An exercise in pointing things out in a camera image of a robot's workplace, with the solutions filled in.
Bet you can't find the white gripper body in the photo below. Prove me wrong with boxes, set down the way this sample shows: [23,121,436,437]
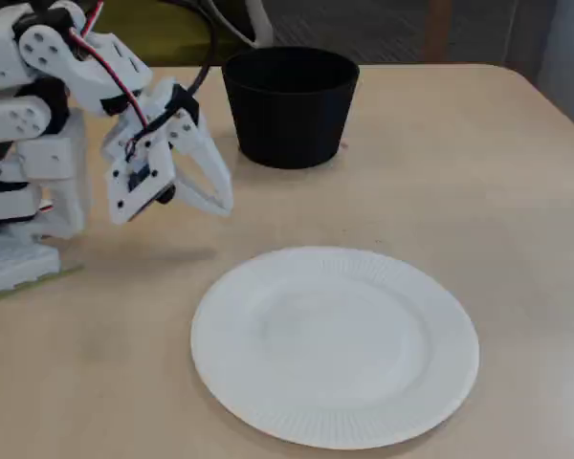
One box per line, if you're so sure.
[102,78,202,155]

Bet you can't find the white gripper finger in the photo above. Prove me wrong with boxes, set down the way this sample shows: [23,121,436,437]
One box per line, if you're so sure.
[168,111,234,217]
[170,173,232,216]

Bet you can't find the black pot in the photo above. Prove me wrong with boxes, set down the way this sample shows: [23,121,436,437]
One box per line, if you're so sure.
[221,46,361,170]

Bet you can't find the white paper plate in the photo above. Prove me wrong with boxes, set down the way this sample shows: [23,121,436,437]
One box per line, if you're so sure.
[189,246,481,450]

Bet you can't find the olive green chair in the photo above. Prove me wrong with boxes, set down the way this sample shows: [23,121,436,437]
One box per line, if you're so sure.
[83,0,259,68]

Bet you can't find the white chair leg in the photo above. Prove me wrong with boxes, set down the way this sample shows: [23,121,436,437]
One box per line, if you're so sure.
[208,0,275,49]

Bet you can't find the brown wooden leg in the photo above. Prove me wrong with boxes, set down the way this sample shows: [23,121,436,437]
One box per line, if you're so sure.
[423,0,453,63]

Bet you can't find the red white servo wire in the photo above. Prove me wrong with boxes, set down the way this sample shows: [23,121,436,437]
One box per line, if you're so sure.
[69,0,149,130]

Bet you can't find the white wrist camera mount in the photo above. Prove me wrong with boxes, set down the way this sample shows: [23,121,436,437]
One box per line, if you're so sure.
[105,136,177,225]

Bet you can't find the thick black camera cable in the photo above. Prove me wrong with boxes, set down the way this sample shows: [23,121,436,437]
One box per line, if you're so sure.
[123,0,221,152]

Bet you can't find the green base plate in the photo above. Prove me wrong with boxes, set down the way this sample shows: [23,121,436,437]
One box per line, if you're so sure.
[0,262,85,307]

